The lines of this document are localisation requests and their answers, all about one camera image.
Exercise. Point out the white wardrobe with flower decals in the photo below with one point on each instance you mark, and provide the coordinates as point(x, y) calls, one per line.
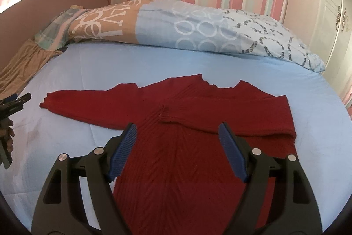
point(316, 3)

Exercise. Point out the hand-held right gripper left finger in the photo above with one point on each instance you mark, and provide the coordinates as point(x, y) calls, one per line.
point(123, 149)

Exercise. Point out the red knitted sweater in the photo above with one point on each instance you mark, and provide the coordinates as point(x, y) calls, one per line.
point(178, 158)

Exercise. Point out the plaid pastel cloth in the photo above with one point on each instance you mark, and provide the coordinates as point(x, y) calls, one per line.
point(55, 31)

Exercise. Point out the light blue bed sheet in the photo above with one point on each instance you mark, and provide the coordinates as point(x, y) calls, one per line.
point(137, 64)

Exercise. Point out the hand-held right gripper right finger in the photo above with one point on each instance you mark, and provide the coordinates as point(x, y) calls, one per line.
point(233, 152)

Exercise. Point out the patterned blue orange pillow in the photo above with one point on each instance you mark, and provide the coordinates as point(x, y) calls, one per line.
point(192, 23)

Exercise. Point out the person's left hand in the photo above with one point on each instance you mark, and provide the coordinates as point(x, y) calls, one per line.
point(10, 138)

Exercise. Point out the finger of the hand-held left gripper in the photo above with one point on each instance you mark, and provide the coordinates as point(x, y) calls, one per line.
point(8, 109)
point(23, 98)

